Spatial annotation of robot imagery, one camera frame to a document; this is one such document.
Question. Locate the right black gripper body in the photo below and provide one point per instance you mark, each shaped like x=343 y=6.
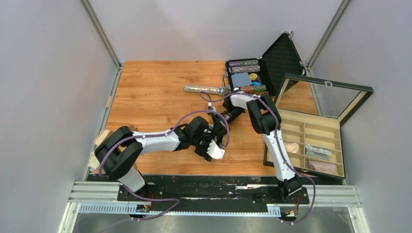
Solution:
x=230 y=115

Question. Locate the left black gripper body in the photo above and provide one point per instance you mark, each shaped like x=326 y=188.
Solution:
x=201 y=142

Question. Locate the cream boxer underwear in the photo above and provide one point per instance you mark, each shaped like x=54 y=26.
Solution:
x=292 y=147

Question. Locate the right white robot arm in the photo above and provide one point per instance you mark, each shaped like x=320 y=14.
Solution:
x=266 y=121

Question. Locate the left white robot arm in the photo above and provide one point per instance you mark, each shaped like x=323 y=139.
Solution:
x=117 y=153

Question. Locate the grey rolled underwear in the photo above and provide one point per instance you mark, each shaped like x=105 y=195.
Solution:
x=317 y=152

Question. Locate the pink rolled underwear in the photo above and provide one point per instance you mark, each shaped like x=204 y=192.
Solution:
x=323 y=167

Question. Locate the rhinestone silver microphone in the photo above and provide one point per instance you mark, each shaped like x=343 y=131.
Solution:
x=221 y=91

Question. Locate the black poker chip case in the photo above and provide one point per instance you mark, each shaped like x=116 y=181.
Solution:
x=279 y=59

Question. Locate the wooden compartment display box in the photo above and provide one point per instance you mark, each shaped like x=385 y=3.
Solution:
x=312 y=112

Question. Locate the white cloth in pile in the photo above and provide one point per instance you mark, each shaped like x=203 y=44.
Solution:
x=93 y=162

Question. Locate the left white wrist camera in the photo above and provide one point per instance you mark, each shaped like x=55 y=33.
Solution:
x=215 y=151

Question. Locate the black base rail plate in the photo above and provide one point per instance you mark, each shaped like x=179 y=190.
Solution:
x=218 y=193

